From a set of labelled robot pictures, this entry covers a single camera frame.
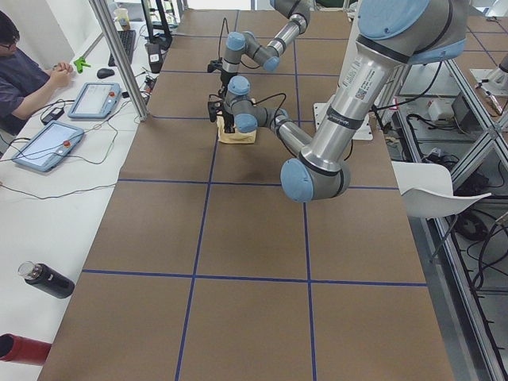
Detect green plastic clamp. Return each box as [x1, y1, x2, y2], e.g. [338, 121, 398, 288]
[73, 56, 91, 74]

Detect black water bottle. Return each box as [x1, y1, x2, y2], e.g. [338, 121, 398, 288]
[17, 261, 75, 299]

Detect aluminium frame rack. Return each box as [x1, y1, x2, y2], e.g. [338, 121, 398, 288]
[375, 49, 507, 380]

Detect teach pendant upper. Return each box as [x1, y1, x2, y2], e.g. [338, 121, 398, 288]
[67, 83, 121, 120]

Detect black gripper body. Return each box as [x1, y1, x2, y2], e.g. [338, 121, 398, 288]
[207, 59, 238, 94]
[207, 94, 236, 133]

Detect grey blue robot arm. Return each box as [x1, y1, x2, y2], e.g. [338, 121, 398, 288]
[219, 1, 469, 202]
[207, 0, 312, 98]

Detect seated person dark shirt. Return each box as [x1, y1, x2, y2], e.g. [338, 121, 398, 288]
[1, 13, 74, 136]

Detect aluminium frame post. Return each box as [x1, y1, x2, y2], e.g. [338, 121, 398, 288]
[88, 0, 148, 121]

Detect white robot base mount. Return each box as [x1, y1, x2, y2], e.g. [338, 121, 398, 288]
[314, 1, 373, 140]

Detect teach pendant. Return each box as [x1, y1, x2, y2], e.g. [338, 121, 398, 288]
[67, 83, 121, 120]
[12, 121, 85, 172]

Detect beige long sleeve printed shirt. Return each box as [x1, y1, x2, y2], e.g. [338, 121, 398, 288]
[217, 111, 258, 144]

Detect black computer mouse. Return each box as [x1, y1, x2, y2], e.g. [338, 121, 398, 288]
[96, 67, 115, 79]

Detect white chair seat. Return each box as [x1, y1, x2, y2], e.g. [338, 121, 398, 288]
[391, 161, 491, 218]

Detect teach pendant lower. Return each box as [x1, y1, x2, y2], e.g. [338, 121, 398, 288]
[12, 121, 85, 172]

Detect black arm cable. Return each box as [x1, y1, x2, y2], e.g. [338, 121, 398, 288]
[209, 91, 289, 120]
[215, 16, 263, 71]

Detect black power adapter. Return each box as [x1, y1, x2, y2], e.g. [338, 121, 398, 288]
[40, 107, 64, 125]

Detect red cylinder bottle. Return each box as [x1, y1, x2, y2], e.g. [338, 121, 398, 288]
[1, 333, 52, 366]

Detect black keyboard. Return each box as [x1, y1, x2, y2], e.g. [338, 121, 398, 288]
[117, 29, 137, 64]

